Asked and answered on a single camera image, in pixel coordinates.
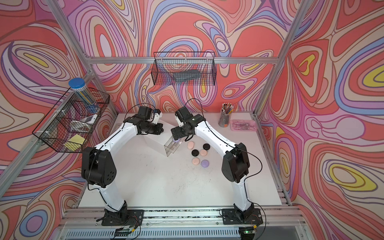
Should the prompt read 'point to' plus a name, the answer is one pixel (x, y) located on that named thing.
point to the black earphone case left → (195, 152)
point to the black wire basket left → (68, 127)
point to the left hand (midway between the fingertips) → (164, 130)
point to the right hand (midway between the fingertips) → (182, 136)
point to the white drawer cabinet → (158, 141)
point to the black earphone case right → (206, 146)
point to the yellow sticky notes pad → (75, 143)
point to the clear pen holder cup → (225, 118)
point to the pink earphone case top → (190, 145)
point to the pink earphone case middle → (203, 153)
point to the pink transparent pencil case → (243, 125)
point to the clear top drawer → (171, 146)
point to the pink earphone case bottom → (195, 161)
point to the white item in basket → (91, 119)
